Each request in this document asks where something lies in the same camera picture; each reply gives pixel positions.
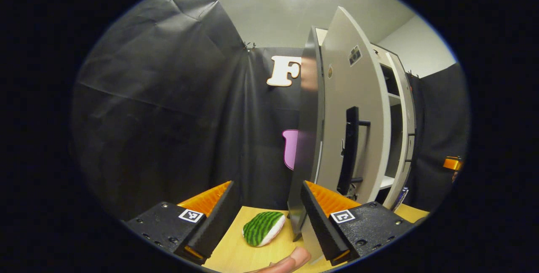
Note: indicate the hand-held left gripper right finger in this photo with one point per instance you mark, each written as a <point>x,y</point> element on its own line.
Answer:
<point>320,222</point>

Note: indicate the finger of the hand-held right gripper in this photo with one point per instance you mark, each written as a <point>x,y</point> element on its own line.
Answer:
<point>452,163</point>

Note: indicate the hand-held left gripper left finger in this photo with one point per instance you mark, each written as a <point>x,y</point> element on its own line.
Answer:
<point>219,226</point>

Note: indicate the white cabinet door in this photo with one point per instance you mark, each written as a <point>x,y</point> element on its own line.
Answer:
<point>406,138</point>
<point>337,117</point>

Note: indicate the white shoe cabinet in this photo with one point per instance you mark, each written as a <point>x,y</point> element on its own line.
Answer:
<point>307,138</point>

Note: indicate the white cabinet shelf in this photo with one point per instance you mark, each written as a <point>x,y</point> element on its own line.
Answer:
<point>386,182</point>
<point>393,96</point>

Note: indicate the watermelon slice plush toy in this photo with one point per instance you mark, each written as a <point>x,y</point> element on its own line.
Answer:
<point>263,228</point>

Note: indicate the book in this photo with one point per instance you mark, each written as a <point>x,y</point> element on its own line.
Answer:
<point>402,195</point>

